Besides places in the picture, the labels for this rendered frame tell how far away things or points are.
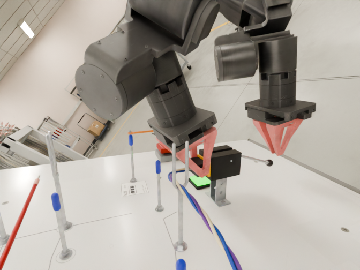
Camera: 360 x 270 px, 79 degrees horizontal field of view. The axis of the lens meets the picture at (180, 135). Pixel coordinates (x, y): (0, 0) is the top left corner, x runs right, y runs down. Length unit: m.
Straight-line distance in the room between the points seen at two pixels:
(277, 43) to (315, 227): 0.27
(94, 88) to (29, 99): 8.27
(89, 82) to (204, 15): 0.12
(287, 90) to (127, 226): 0.32
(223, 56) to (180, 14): 0.15
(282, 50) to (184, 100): 0.17
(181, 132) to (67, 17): 8.49
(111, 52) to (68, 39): 8.34
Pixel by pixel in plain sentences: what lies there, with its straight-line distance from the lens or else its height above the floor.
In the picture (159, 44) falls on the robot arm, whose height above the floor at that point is 1.31.
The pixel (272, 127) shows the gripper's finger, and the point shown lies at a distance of 0.39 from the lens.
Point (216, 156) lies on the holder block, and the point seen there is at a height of 1.13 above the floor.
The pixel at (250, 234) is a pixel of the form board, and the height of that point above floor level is 1.06.
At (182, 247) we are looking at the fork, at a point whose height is 1.14.
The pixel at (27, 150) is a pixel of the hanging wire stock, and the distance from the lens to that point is 0.94.
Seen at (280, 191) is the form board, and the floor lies 0.97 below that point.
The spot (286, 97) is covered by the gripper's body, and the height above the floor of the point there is 1.10.
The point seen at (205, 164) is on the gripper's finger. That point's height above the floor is 1.15.
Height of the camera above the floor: 1.34
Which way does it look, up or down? 25 degrees down
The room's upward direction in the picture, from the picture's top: 53 degrees counter-clockwise
